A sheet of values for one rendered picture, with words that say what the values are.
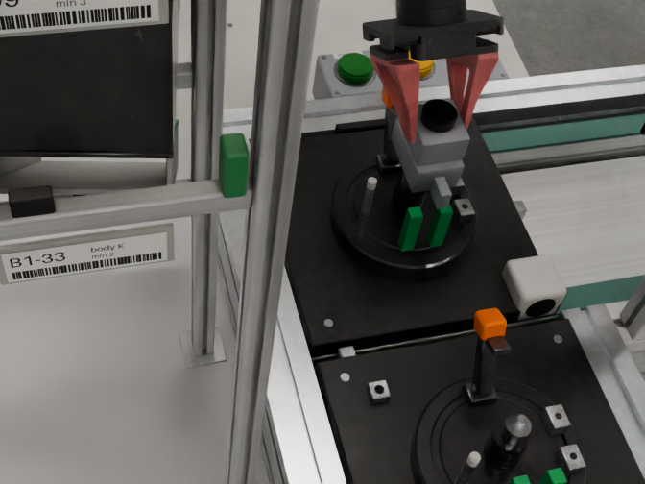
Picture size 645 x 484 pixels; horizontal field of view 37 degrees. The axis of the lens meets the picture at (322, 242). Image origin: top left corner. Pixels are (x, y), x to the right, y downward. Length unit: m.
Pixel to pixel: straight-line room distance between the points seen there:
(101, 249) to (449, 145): 0.40
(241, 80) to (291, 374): 0.47
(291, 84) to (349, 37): 0.83
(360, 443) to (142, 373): 0.25
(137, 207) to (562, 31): 2.38
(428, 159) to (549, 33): 1.97
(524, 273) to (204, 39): 0.40
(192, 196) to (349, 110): 0.57
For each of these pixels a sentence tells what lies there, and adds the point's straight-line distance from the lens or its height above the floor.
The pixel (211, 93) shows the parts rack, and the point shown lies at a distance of 0.67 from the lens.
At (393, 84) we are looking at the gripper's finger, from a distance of 0.82.
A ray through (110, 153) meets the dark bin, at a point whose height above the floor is 1.31.
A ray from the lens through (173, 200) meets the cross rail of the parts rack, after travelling 0.47.
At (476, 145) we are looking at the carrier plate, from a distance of 1.01.
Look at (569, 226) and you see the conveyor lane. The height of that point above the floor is 0.92.
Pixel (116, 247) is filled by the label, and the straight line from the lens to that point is 0.49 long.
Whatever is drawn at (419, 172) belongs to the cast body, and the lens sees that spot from 0.82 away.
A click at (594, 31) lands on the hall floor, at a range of 2.83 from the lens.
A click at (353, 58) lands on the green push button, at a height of 0.97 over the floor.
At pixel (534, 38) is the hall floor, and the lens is 2.73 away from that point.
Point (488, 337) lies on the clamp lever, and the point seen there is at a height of 1.06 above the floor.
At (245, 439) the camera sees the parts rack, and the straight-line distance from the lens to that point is 0.72.
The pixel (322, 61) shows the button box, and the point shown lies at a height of 0.96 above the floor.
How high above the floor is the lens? 1.68
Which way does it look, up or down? 53 degrees down
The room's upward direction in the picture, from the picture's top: 10 degrees clockwise
